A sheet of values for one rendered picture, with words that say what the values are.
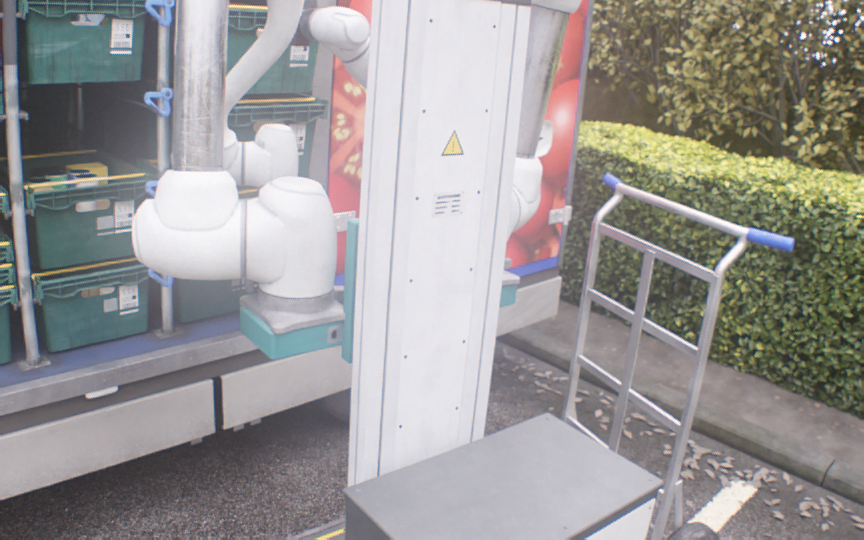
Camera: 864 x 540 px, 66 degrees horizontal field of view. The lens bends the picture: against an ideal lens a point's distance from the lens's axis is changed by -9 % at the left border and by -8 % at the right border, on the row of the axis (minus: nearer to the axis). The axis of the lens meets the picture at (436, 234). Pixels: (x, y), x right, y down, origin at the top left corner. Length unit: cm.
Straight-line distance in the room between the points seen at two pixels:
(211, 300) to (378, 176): 137
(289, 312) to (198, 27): 57
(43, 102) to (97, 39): 197
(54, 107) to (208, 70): 283
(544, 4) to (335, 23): 51
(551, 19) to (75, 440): 181
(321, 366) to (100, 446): 85
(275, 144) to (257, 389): 115
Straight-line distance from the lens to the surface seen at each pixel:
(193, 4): 142
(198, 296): 253
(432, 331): 149
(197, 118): 139
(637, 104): 649
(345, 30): 180
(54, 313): 236
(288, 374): 264
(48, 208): 225
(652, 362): 393
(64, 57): 221
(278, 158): 167
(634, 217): 421
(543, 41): 178
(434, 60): 134
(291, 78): 222
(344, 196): 253
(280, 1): 151
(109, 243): 235
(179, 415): 248
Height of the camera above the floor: 168
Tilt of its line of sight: 16 degrees down
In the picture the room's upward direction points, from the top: 5 degrees clockwise
